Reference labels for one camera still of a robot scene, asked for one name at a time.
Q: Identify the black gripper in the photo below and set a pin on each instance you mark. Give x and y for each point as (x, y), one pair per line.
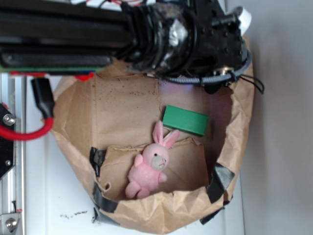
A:
(192, 42)

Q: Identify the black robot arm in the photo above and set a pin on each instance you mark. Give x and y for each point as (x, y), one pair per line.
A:
(59, 37)

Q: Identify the green rectangular block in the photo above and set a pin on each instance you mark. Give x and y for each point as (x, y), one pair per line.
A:
(185, 120)

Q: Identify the brown paper bag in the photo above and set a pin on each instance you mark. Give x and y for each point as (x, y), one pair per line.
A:
(101, 125)

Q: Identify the pink plush bunny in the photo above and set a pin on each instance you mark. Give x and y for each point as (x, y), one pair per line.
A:
(147, 171)

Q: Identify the aluminium frame rail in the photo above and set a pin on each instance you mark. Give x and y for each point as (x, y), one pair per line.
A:
(13, 95)

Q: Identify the black metal bracket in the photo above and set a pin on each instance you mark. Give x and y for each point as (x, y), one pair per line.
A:
(7, 147)

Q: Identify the silver corner bracket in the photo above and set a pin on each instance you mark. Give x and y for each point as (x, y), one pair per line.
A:
(10, 224)

